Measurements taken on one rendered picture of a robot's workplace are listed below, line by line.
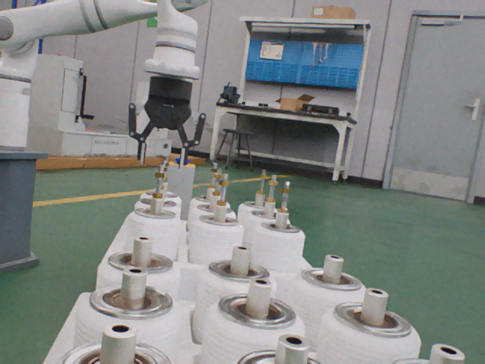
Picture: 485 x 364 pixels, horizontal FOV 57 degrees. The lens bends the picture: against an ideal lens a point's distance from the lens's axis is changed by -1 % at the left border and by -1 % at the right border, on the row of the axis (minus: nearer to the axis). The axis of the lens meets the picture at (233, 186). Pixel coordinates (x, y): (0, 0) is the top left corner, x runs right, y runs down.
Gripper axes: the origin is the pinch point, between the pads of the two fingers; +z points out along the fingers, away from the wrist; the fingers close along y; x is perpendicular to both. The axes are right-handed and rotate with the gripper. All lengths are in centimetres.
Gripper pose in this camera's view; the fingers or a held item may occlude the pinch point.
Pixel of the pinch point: (162, 158)
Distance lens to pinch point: 81.9
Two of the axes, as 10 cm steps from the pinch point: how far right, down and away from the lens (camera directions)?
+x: 1.3, 1.4, -9.8
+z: -1.3, 9.8, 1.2
